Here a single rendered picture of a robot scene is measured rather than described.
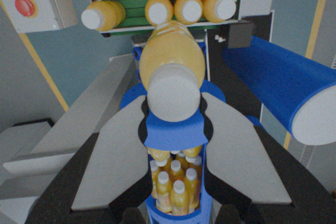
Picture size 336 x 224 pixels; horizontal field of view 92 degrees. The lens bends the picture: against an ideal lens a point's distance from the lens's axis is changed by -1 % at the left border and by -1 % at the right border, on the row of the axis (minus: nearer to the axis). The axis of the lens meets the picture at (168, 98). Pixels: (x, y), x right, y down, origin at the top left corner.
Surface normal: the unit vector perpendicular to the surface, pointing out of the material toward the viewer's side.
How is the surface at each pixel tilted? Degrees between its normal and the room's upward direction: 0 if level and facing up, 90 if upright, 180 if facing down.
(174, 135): 1
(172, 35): 80
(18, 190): 90
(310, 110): 0
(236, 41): 0
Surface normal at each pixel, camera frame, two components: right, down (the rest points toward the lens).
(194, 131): 0.31, 0.47
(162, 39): -0.28, -0.70
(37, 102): 0.00, 0.51
